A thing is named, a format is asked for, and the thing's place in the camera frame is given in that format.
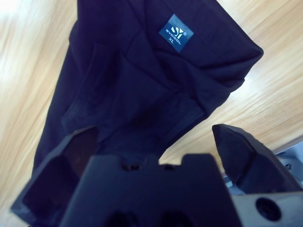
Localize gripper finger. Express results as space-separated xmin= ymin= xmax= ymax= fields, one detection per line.
xmin=212 ymin=123 xmax=302 ymax=195
xmin=10 ymin=125 xmax=99 ymax=227

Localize black polo shirt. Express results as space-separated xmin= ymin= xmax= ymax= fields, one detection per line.
xmin=30 ymin=0 xmax=265 ymax=175

